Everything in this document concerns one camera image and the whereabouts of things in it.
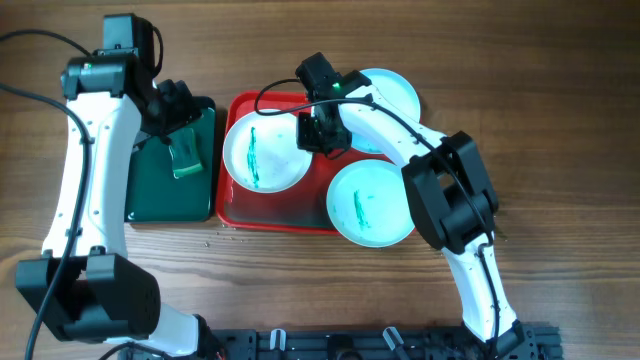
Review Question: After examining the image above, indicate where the white plate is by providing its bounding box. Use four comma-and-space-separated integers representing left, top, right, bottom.
326, 159, 415, 248
223, 112, 313, 193
349, 67, 421, 155

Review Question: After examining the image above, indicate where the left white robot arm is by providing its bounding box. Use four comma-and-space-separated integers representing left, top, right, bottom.
16, 13, 226, 359

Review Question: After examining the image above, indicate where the red plastic tray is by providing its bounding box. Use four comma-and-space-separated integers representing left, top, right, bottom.
216, 91, 386, 234

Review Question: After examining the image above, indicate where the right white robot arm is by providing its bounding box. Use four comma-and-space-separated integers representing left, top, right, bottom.
295, 53, 519, 358

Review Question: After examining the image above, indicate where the dark green tray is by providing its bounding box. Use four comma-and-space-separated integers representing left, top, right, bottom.
124, 97, 219, 223

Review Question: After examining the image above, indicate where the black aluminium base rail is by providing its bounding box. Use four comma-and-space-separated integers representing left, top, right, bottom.
118, 324, 564, 360

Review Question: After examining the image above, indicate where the green yellow sponge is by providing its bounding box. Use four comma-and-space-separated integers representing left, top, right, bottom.
169, 128, 204, 179

